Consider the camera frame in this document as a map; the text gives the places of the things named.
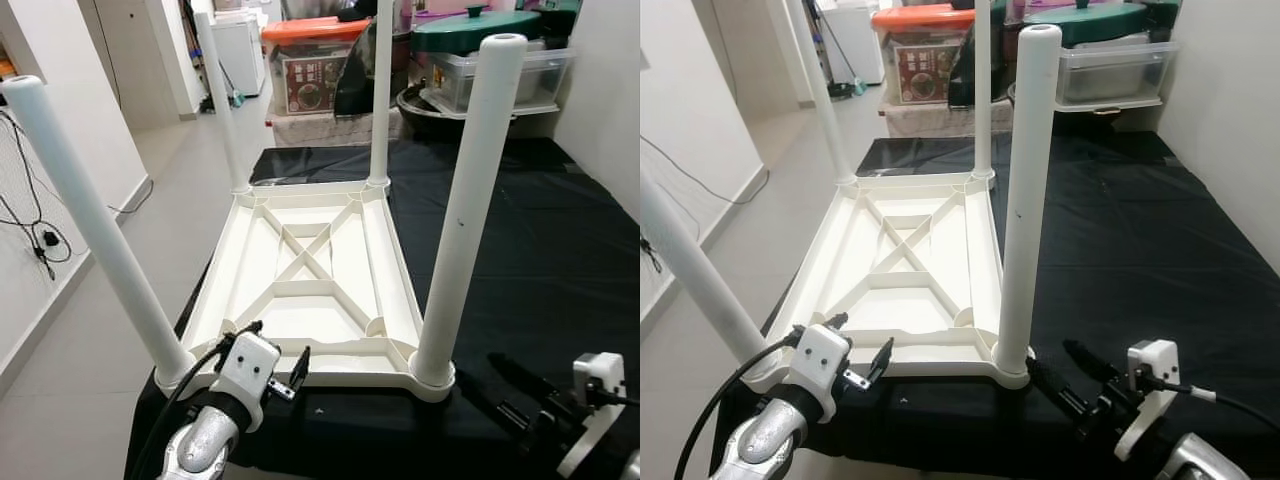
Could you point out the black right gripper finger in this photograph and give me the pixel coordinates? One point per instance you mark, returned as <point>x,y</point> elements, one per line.
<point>522,378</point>
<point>1065,400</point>
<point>500,410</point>
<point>1092,362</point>

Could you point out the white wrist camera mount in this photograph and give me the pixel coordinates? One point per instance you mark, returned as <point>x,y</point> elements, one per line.
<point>820,360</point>
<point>245,365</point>
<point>1155,370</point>
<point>598,385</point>

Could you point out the black bag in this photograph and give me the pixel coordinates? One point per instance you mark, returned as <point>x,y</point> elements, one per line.
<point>355,75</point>
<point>962,70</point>

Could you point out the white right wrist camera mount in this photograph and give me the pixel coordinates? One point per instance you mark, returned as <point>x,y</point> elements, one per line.
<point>598,385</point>
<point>1155,370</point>

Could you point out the container with orange lid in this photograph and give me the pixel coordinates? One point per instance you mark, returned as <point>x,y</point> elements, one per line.
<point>925,18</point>
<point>315,30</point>

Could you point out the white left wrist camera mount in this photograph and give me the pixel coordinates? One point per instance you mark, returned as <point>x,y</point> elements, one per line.
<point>820,360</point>
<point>245,365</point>

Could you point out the white ribbed plastic table top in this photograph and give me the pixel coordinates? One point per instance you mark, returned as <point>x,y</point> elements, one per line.
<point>930,290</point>
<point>350,290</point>

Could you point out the container with green lid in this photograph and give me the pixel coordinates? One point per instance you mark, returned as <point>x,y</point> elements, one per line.
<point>470,28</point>
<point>1090,22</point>

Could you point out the beige cloth covered bench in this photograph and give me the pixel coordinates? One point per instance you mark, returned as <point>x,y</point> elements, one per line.
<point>930,120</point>
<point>320,130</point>

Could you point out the container with purple lid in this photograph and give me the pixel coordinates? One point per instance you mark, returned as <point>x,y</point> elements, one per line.
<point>1045,8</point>
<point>440,12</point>

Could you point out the black tablecloth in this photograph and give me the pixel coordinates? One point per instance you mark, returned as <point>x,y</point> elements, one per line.
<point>1130,250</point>
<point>520,250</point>

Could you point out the clear plastic storage box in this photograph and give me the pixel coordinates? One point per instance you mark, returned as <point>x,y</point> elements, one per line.
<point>1115,70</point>
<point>545,75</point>

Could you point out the box with red print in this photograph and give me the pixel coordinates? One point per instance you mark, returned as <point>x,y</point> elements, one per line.
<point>310,80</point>
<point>922,70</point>

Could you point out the small black plug adapter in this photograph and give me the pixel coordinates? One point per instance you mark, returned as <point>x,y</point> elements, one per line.
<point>50,240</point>

